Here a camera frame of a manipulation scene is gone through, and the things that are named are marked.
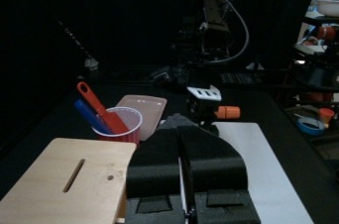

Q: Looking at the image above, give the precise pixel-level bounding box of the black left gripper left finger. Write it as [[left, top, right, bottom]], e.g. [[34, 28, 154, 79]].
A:
[[124, 126, 188, 224]]

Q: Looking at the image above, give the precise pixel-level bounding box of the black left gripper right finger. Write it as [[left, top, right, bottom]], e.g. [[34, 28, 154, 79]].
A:
[[176, 125, 261, 224]]

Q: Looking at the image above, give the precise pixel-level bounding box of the white rectangular plate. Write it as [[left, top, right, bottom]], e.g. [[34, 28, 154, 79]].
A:
[[210, 121, 314, 224]]

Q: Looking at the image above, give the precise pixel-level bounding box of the translucent pink plastic board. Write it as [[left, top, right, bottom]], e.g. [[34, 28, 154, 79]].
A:
[[114, 94, 168, 142]]

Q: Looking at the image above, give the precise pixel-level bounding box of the light wooden cutting board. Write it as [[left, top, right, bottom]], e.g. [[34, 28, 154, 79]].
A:
[[0, 137, 137, 224]]

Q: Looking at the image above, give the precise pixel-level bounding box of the red plastic cup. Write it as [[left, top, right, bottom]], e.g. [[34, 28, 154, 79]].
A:
[[90, 106, 144, 146]]

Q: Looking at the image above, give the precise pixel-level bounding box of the grey toy piece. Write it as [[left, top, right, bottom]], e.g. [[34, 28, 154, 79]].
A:
[[156, 112, 201, 131]]

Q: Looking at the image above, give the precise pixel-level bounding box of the orange cylinder toy piece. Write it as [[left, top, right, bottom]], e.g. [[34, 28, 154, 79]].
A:
[[214, 105, 242, 120]]

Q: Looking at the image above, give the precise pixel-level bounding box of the blue toy utensil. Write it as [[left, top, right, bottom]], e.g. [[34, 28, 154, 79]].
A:
[[73, 98, 112, 136]]

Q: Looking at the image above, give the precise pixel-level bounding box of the blue tape roll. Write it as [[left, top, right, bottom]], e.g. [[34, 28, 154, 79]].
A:
[[294, 116, 326, 137]]

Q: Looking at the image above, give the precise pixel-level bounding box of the black ribbed pad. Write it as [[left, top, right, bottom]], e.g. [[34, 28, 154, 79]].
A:
[[218, 71, 256, 85]]

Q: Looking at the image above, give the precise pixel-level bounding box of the small orange cup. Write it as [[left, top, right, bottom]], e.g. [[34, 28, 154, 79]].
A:
[[317, 107, 336, 125]]

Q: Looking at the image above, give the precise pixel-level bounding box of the black shelf rack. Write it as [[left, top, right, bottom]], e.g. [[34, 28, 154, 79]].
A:
[[281, 14, 339, 103]]

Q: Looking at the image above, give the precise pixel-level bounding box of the red round object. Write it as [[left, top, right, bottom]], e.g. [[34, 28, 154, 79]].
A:
[[313, 25, 339, 42]]

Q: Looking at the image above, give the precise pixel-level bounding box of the white bowl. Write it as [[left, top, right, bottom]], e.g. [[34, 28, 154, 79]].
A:
[[313, 0, 339, 18]]

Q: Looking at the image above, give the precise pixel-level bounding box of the small white bracket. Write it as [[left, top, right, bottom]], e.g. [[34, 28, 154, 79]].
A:
[[82, 56, 98, 71]]

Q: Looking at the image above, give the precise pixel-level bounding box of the white cable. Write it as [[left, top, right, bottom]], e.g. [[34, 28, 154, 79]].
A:
[[202, 0, 252, 64]]

